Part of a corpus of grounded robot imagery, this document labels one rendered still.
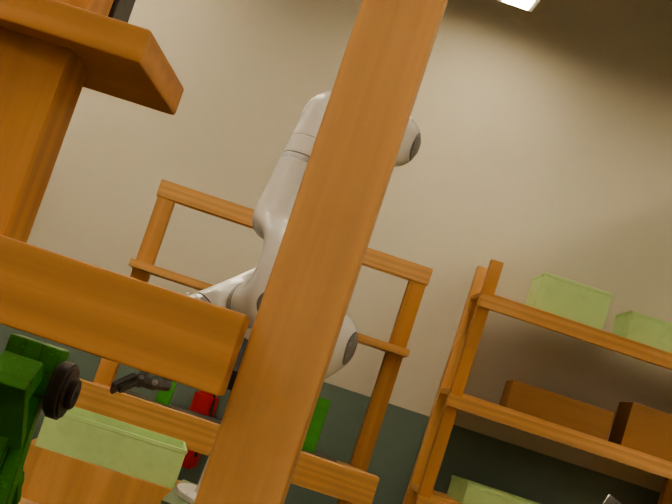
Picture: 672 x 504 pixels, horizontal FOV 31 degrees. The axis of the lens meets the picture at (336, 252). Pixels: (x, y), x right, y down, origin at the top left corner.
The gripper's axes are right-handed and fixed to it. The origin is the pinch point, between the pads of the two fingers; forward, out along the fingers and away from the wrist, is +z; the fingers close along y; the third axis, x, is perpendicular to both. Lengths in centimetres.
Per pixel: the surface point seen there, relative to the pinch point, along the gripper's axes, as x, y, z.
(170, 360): -53, 23, 13
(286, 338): -54, 26, 0
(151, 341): -53, 20, 13
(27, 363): -29.0, 7.2, 18.9
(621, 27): 314, -185, -517
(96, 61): -58, -12, 4
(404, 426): 457, -55, -308
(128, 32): -66, -10, 2
